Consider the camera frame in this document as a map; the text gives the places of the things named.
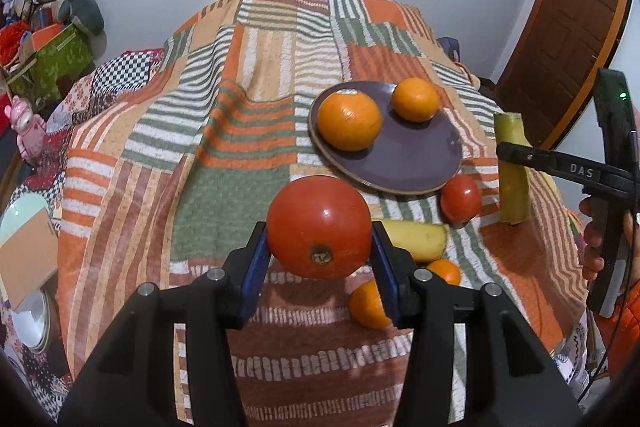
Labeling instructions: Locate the dark purple round plate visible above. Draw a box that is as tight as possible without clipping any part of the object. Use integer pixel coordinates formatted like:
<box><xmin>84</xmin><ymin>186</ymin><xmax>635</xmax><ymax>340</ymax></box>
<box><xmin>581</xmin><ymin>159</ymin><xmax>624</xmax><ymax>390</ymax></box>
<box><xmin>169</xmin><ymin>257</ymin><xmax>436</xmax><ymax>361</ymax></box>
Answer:
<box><xmin>307</xmin><ymin>81</ymin><xmax>464</xmax><ymax>196</ymax></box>

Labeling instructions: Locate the white bowl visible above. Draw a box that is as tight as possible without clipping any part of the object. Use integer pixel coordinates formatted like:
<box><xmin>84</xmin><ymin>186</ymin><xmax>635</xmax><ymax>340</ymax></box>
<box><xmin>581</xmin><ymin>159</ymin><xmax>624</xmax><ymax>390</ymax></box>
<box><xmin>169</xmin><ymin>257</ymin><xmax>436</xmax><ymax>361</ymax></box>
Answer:
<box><xmin>9</xmin><ymin>289</ymin><xmax>54</xmax><ymax>354</ymax></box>

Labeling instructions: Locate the medium orange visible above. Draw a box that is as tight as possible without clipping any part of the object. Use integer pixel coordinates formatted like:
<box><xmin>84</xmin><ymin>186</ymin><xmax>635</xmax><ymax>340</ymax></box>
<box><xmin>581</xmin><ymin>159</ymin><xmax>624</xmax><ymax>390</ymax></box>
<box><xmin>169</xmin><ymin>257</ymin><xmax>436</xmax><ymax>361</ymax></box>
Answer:
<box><xmin>391</xmin><ymin>77</ymin><xmax>441</xmax><ymax>123</ymax></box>

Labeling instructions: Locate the striped patchwork blanket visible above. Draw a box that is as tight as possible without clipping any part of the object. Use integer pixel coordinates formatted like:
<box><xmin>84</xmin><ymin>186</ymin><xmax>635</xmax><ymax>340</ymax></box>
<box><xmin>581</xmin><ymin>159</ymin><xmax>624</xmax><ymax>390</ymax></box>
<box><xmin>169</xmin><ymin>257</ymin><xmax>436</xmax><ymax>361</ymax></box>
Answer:
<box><xmin>55</xmin><ymin>0</ymin><xmax>597</xmax><ymax>426</ymax></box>

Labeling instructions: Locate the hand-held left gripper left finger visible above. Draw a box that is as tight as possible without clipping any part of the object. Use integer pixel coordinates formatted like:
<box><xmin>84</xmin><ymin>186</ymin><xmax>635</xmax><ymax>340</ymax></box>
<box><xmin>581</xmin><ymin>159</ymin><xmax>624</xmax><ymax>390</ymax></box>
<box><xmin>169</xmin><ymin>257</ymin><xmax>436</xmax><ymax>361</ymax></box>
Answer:
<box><xmin>57</xmin><ymin>221</ymin><xmax>274</xmax><ymax>427</ymax></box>

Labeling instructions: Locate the green patterned box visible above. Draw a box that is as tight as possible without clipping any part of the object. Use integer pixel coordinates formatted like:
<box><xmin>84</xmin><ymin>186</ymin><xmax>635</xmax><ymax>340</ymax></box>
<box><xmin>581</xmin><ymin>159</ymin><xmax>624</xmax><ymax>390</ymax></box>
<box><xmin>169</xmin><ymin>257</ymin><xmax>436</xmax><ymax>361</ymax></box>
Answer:
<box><xmin>4</xmin><ymin>23</ymin><xmax>97</xmax><ymax>102</ymax></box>

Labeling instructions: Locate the brown cardboard box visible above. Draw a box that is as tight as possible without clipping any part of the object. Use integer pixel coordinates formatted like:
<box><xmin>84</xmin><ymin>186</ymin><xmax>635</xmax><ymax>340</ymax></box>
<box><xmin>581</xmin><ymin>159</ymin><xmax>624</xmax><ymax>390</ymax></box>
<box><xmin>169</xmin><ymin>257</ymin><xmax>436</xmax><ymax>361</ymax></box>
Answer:
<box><xmin>0</xmin><ymin>209</ymin><xmax>60</xmax><ymax>311</ymax></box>

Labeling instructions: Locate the brown wooden door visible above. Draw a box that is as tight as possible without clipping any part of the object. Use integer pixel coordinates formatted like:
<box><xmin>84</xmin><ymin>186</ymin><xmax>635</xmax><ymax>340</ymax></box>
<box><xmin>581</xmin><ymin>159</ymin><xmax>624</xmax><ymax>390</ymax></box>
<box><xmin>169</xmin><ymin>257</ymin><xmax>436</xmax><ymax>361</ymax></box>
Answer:
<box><xmin>495</xmin><ymin>0</ymin><xmax>637</xmax><ymax>148</ymax></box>

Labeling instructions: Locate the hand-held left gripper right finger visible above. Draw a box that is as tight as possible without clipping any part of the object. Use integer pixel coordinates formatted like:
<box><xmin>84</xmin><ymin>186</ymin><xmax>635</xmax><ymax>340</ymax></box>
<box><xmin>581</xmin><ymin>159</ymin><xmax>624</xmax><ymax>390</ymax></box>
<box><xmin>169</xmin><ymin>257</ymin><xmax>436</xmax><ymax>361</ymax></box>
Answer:
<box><xmin>370</xmin><ymin>221</ymin><xmax>586</xmax><ymax>427</ymax></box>

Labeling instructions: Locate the large red tomato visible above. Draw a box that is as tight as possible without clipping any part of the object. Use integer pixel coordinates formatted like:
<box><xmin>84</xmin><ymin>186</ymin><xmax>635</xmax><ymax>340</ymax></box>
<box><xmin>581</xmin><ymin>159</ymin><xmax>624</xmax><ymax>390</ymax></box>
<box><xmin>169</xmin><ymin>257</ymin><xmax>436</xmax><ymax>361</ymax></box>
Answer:
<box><xmin>266</xmin><ymin>176</ymin><xmax>374</xmax><ymax>281</ymax></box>

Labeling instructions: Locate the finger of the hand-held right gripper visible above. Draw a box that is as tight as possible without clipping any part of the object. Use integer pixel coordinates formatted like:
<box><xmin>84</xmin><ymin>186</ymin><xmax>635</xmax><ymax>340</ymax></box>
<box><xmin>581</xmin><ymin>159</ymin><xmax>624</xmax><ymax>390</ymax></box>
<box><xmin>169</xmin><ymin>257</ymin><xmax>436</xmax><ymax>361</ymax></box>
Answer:
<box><xmin>496</xmin><ymin>142</ymin><xmax>634</xmax><ymax>198</ymax></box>

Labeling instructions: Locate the pink toy figure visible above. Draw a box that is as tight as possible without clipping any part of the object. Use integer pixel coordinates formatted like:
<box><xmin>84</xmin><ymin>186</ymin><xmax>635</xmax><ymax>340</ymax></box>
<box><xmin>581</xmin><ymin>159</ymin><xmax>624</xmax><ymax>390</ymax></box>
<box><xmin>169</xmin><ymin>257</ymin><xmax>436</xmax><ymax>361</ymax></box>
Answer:
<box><xmin>4</xmin><ymin>96</ymin><xmax>49</xmax><ymax>164</ymax></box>

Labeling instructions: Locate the person's right hand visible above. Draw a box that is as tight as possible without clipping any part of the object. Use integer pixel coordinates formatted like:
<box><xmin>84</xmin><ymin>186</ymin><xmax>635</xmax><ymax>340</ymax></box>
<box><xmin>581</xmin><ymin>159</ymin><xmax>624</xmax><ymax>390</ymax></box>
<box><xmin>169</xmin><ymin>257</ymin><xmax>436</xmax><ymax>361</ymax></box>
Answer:
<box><xmin>579</xmin><ymin>196</ymin><xmax>609</xmax><ymax>282</ymax></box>

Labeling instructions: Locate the pale green round plate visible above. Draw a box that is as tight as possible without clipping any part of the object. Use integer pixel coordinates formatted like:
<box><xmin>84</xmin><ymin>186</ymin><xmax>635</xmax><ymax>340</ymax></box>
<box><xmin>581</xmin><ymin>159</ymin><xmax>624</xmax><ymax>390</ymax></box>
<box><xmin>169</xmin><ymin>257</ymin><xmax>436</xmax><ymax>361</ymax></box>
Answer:
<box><xmin>0</xmin><ymin>195</ymin><xmax>51</xmax><ymax>244</ymax></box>

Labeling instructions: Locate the large orange with sticker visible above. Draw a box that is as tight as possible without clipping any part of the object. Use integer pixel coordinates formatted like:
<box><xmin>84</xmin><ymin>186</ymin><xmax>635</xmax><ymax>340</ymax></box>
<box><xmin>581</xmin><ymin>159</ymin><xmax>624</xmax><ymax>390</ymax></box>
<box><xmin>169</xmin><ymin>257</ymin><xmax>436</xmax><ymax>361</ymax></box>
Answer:
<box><xmin>318</xmin><ymin>90</ymin><xmax>384</xmax><ymax>152</ymax></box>

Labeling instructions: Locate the checkered cloth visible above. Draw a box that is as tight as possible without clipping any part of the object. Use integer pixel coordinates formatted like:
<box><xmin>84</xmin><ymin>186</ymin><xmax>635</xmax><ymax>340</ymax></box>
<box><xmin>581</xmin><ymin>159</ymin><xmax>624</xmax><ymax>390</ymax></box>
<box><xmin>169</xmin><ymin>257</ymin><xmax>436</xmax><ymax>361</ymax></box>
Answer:
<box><xmin>89</xmin><ymin>49</ymin><xmax>166</xmax><ymax>88</ymax></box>

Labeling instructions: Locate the small tangerine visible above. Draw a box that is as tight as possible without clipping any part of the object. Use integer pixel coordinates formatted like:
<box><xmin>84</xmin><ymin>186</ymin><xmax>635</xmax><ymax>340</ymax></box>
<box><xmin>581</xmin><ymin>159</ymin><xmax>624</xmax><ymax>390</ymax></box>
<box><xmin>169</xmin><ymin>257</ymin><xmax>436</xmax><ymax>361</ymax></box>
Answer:
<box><xmin>348</xmin><ymin>279</ymin><xmax>393</xmax><ymax>331</ymax></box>
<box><xmin>425</xmin><ymin>259</ymin><xmax>462</xmax><ymax>287</ymax></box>

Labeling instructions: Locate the small red tomato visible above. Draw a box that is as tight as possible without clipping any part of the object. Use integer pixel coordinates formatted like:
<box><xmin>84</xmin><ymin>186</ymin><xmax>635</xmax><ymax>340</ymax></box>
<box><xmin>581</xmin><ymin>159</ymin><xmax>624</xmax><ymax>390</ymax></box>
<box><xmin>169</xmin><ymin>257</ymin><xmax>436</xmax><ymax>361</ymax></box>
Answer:
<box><xmin>440</xmin><ymin>174</ymin><xmax>483</xmax><ymax>224</ymax></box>

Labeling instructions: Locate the person's right forearm orange sleeve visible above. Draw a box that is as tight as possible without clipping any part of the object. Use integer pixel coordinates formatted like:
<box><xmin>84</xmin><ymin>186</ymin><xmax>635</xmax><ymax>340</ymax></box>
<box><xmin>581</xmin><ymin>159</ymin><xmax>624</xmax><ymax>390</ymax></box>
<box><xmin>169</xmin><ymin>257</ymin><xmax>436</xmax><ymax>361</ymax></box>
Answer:
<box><xmin>592</xmin><ymin>279</ymin><xmax>640</xmax><ymax>380</ymax></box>

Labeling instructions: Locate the green-yellow banana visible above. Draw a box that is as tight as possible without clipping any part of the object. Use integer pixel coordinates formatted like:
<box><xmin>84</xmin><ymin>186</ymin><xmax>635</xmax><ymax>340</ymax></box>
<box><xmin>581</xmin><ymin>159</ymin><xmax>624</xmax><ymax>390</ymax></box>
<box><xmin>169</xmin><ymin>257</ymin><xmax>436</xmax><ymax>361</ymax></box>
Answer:
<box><xmin>494</xmin><ymin>112</ymin><xmax>531</xmax><ymax>226</ymax></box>

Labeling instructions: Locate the yellow banana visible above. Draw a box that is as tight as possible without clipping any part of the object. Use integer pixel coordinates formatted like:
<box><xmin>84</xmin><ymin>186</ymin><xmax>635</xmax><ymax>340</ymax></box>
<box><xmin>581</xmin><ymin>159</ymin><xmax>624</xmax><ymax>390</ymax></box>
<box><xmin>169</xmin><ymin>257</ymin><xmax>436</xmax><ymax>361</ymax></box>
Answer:
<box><xmin>372</xmin><ymin>219</ymin><xmax>449</xmax><ymax>264</ymax></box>

